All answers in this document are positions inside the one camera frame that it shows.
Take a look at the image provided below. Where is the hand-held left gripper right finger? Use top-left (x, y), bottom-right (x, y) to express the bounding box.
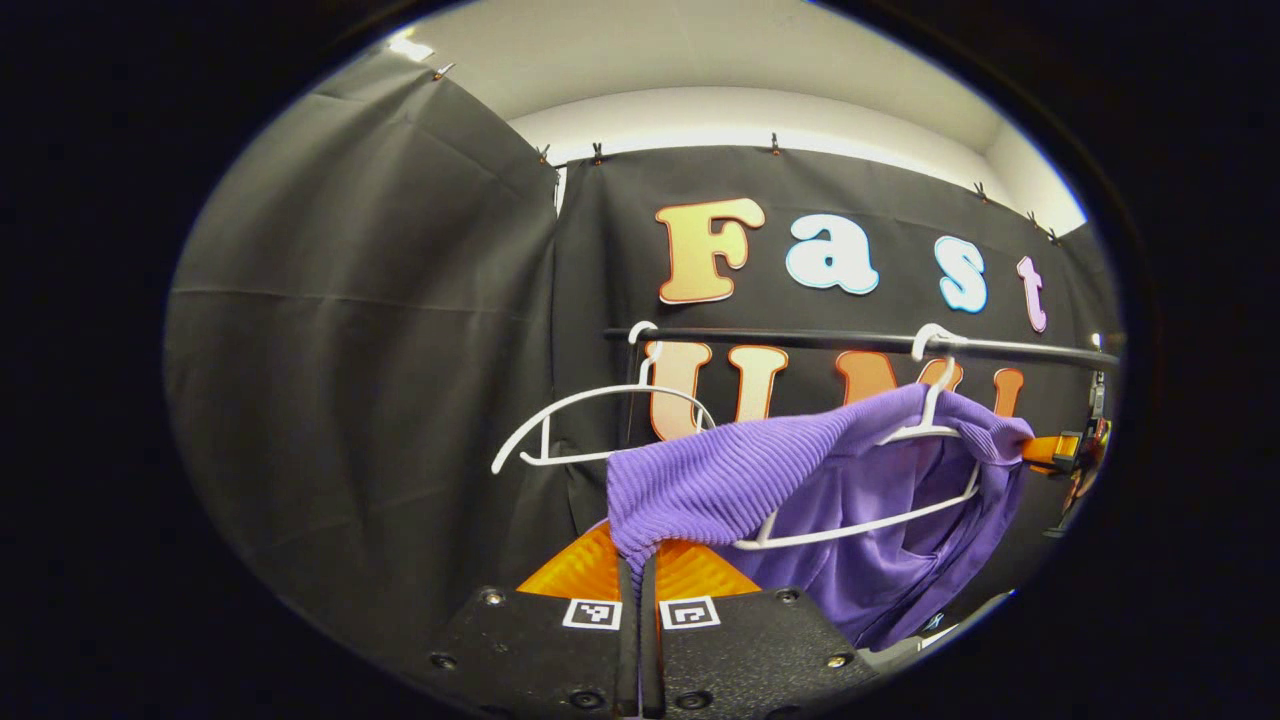
top-left (642, 540), bottom-right (881, 720)

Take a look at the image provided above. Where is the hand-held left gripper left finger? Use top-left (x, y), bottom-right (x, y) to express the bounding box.
top-left (420, 520), bottom-right (641, 720)

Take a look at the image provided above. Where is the white plastic clothes hanger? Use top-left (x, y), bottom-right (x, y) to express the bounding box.
top-left (733, 323), bottom-right (986, 551)
top-left (490, 320), bottom-right (719, 476)

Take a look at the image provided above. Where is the purple ribbed shirt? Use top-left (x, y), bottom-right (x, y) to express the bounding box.
top-left (605, 383), bottom-right (1036, 653)

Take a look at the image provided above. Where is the black metal clothes rack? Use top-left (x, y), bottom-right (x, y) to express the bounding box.
top-left (603, 325), bottom-right (1123, 426)

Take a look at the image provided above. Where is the black backdrop cloth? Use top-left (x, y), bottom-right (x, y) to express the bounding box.
top-left (165, 50), bottom-right (1121, 681)

